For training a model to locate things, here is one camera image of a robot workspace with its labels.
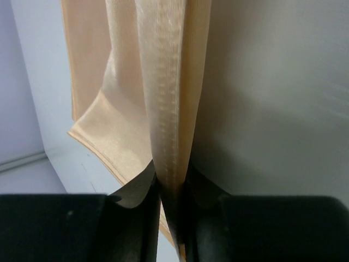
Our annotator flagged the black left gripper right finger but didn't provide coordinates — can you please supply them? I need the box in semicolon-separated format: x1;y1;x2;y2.
183;166;348;261

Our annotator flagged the aluminium frame rail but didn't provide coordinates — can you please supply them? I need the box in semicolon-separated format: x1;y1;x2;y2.
0;151;48;173

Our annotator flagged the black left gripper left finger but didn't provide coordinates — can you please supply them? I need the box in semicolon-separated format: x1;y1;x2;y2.
1;163;159;261

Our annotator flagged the peach satin napkin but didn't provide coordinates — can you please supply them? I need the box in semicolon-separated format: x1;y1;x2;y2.
61;1;212;259

